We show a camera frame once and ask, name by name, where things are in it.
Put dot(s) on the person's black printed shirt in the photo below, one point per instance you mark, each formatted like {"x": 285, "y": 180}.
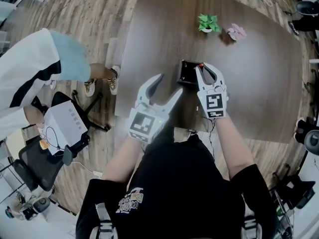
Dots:
{"x": 179, "y": 188}

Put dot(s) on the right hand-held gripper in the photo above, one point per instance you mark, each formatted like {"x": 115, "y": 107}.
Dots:
{"x": 214, "y": 103}

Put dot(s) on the small orange item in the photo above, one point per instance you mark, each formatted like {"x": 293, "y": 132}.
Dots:
{"x": 44, "y": 144}

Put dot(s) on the pink potted plant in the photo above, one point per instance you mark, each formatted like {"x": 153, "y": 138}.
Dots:
{"x": 236, "y": 32}

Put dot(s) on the green potted plant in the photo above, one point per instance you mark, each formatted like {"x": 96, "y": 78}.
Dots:
{"x": 208, "y": 22}

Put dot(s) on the black square pen holder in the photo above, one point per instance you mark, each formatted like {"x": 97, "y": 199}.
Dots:
{"x": 188, "y": 75}

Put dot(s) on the black office chair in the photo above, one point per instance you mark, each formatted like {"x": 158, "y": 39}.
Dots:
{"x": 40, "y": 168}

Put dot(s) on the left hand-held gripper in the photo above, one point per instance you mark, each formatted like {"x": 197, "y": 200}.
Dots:
{"x": 145, "y": 123}

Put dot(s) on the person's right forearm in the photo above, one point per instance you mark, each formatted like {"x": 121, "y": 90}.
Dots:
{"x": 233, "y": 148}

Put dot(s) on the white power strip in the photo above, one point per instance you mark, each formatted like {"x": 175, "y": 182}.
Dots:
{"x": 98, "y": 174}

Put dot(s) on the white box device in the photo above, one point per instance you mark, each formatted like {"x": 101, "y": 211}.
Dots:
{"x": 67, "y": 123}

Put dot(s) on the person's left forearm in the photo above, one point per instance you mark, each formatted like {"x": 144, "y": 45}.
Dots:
{"x": 122, "y": 158}

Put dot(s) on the red-capped pen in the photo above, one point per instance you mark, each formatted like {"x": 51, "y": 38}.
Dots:
{"x": 199, "y": 65}

